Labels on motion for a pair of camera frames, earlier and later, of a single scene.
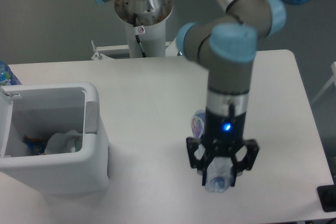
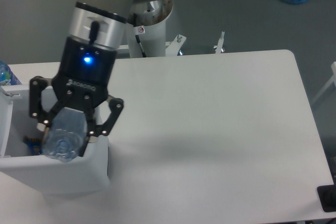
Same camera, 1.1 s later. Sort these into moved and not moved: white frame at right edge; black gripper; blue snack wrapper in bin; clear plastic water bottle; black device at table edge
Moved: clear plastic water bottle; black gripper
Not moved: black device at table edge; blue snack wrapper in bin; white frame at right edge
